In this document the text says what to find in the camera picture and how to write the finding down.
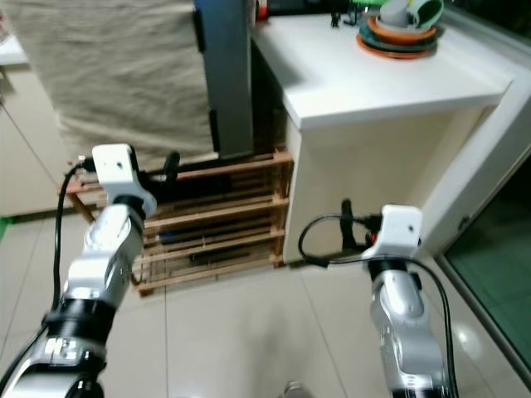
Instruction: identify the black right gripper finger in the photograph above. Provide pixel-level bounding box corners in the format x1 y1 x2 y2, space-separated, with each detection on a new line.
339 199 358 250

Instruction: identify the beige fridge cover cloth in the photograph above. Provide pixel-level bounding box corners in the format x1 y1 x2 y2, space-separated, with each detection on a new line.
0 0 217 171

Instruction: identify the grey mini fridge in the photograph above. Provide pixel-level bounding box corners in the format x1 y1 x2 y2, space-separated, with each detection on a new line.
192 0 256 160

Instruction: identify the wooden slatted rack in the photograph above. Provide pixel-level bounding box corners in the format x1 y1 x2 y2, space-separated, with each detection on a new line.
63 148 296 298

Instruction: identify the beige kitchen cabinet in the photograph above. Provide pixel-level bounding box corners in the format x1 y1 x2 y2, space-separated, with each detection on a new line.
0 33 80 223

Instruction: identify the white counter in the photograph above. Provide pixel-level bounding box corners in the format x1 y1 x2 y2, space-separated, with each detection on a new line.
251 10 517 268

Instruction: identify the glass sliding door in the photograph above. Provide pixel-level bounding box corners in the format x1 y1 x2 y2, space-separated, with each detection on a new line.
417 8 531 370

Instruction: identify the orange plate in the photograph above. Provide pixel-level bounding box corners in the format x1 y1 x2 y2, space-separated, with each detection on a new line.
355 32 442 61

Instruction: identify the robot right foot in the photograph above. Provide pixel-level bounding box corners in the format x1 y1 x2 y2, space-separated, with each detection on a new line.
280 381 309 398

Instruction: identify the orange bowl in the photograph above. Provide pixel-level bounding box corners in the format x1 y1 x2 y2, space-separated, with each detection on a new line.
368 15 436 44

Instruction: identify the dark green bowl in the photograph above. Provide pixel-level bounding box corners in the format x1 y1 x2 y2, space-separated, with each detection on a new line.
359 21 441 54

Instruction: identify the grey cup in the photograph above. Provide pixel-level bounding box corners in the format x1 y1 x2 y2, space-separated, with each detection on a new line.
379 0 420 27

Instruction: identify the green mug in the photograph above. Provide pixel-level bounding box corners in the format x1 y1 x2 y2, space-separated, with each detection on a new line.
407 0 446 31

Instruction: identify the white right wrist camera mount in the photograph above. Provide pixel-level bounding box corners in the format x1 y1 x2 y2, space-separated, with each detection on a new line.
361 205 424 262

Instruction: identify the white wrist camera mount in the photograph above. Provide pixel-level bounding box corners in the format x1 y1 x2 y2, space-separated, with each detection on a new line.
91 143 158 218
361 205 424 262

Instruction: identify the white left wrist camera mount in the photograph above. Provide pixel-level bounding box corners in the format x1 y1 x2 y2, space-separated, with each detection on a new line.
91 143 158 218

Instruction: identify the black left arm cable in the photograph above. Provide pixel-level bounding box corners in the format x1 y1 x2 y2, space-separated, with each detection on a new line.
0 158 94 398

